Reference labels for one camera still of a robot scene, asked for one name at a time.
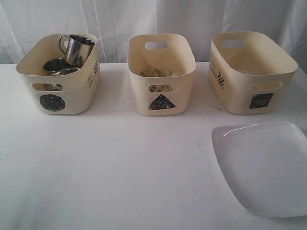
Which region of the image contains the steel mug front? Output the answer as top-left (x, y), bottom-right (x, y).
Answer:
top-left (59, 34), bottom-right (95, 68)

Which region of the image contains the steel mug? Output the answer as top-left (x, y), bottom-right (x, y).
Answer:
top-left (59, 34), bottom-right (95, 68)
top-left (43, 58), bottom-right (71, 73)

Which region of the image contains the stainless steel bowl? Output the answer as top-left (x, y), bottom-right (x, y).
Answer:
top-left (44, 68), bottom-right (80, 91)

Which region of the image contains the white square plate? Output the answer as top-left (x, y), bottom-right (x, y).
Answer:
top-left (211, 121), bottom-right (307, 218)

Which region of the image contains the steel table knife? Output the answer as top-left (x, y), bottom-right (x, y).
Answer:
top-left (154, 69), bottom-right (173, 92)

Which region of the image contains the wooden chopstick pale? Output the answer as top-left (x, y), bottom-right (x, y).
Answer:
top-left (149, 85), bottom-right (168, 92)

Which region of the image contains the steel fork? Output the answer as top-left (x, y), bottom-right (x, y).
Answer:
top-left (163, 70), bottom-right (173, 77)

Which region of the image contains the cream bin with triangle mark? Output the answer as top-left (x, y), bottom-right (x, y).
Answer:
top-left (128, 34), bottom-right (196, 116)

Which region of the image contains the cream bin with circle mark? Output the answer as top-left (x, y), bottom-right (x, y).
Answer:
top-left (16, 34), bottom-right (100, 115)

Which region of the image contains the cream bin with square mark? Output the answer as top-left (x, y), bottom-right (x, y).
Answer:
top-left (209, 31), bottom-right (298, 115)

